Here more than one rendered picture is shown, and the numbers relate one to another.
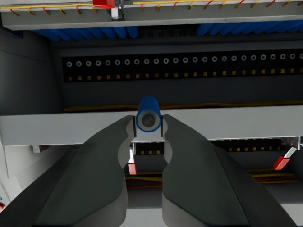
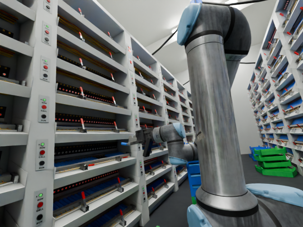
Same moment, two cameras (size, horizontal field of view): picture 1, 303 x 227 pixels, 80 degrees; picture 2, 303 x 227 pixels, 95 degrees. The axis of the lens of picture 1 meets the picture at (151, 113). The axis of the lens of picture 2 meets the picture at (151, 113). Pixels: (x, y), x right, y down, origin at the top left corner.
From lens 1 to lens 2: 87 cm
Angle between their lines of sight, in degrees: 59
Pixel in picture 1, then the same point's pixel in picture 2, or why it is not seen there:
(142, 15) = (112, 157)
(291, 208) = (80, 105)
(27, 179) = (131, 124)
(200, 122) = (107, 137)
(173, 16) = (108, 158)
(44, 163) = (126, 124)
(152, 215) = (113, 110)
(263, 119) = (95, 138)
